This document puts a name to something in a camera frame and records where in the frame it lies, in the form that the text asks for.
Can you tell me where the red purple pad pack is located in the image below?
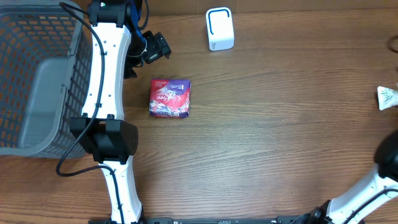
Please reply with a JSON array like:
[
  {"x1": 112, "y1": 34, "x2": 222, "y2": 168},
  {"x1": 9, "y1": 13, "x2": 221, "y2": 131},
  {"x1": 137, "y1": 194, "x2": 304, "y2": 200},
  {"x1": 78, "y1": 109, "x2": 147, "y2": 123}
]
[{"x1": 149, "y1": 78, "x2": 191, "y2": 118}]

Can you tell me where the white Pantene tube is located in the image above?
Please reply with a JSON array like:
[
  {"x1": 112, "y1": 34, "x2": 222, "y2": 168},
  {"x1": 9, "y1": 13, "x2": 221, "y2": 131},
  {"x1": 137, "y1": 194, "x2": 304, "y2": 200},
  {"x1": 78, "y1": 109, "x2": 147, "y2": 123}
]
[{"x1": 377, "y1": 86, "x2": 398, "y2": 111}]

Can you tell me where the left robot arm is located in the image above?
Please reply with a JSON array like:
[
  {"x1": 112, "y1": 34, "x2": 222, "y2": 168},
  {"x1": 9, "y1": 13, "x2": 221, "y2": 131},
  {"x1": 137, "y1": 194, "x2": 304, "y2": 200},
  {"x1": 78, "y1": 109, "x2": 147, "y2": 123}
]
[{"x1": 70, "y1": 1, "x2": 172, "y2": 223}]

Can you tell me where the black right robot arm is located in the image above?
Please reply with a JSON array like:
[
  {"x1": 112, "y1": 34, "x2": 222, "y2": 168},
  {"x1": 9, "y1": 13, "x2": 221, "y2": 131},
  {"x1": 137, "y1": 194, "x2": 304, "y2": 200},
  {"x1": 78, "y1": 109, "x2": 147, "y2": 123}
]
[{"x1": 291, "y1": 131, "x2": 397, "y2": 224}]

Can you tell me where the white barcode scanner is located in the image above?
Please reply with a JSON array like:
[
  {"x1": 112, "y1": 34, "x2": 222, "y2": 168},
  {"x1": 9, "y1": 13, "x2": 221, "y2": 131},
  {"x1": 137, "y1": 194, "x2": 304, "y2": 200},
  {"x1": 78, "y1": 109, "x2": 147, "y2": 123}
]
[{"x1": 205, "y1": 7, "x2": 234, "y2": 51}]

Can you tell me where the dark grey plastic basket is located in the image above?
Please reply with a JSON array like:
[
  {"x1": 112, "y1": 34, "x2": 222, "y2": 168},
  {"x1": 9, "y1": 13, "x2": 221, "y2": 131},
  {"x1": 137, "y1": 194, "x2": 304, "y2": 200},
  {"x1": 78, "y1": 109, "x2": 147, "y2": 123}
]
[{"x1": 1, "y1": 1, "x2": 92, "y2": 158}]

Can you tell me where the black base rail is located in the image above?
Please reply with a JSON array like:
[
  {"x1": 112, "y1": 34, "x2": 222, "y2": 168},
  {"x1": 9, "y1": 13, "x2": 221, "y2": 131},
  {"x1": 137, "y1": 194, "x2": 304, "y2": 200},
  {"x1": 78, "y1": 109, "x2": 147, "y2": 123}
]
[{"x1": 88, "y1": 214, "x2": 366, "y2": 224}]

